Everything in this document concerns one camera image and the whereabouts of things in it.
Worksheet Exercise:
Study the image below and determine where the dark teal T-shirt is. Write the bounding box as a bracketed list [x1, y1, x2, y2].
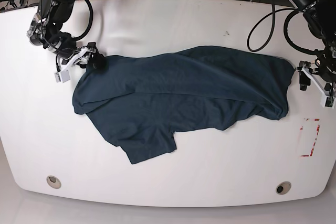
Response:
[72, 46, 295, 164]

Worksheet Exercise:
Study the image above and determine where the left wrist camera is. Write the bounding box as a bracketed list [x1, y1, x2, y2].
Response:
[320, 94, 335, 109]

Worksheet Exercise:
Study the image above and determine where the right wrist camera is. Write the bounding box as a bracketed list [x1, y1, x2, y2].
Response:
[55, 70, 70, 83]

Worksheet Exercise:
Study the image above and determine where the red tape rectangle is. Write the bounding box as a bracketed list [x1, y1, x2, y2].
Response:
[297, 118, 321, 157]

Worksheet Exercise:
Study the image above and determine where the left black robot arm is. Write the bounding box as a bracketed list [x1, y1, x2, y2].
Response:
[283, 0, 335, 96]

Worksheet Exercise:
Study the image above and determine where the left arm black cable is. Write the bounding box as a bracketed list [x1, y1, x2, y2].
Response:
[246, 0, 323, 53]

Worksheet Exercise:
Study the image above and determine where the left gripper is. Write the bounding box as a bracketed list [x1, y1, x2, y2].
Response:
[296, 48, 335, 95]

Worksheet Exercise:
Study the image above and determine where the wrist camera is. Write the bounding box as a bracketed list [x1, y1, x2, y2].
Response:
[320, 94, 335, 109]
[55, 70, 70, 83]

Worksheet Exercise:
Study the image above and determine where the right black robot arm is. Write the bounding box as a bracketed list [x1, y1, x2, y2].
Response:
[27, 0, 106, 70]

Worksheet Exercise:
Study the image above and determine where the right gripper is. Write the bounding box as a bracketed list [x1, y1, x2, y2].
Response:
[27, 16, 107, 71]

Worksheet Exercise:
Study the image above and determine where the right table grommet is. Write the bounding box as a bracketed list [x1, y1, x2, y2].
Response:
[276, 182, 291, 195]

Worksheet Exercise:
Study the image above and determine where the left table grommet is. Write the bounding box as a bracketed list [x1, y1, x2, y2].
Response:
[46, 176, 61, 189]

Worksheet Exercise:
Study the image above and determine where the table grommet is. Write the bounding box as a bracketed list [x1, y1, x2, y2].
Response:
[276, 182, 291, 195]
[46, 176, 61, 189]

